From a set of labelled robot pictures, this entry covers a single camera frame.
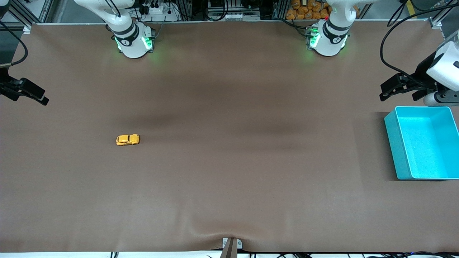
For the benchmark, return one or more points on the metal corner bracket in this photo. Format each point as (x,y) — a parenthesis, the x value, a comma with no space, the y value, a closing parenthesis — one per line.
(27,29)
(436,23)

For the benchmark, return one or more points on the metal mat clamp bracket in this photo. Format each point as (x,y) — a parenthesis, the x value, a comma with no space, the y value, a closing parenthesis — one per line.
(232,247)

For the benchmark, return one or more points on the brown table mat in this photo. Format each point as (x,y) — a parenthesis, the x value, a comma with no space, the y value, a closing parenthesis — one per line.
(229,150)

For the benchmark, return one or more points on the orange snack bags pile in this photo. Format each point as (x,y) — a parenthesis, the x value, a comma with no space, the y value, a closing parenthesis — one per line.
(304,10)

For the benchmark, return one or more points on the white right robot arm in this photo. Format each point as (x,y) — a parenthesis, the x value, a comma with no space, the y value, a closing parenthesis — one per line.
(132,43)

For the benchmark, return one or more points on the aluminium frame profile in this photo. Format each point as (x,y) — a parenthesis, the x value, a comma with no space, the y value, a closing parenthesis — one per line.
(28,12)

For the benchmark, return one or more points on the grey electronics box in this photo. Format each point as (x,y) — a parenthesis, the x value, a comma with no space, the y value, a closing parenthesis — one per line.
(233,14)

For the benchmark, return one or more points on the white power strip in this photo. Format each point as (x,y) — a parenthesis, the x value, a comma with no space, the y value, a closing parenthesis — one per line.
(154,9)

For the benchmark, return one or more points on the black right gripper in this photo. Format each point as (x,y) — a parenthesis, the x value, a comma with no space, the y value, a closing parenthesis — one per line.
(5,87)

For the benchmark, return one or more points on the yellow beetle toy car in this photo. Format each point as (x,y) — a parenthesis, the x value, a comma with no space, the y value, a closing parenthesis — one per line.
(127,139)

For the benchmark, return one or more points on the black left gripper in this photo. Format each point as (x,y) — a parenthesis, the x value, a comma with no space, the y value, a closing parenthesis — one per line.
(421,77)

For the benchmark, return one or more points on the turquoise plastic bin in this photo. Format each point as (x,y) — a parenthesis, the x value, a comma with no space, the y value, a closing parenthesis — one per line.
(426,143)

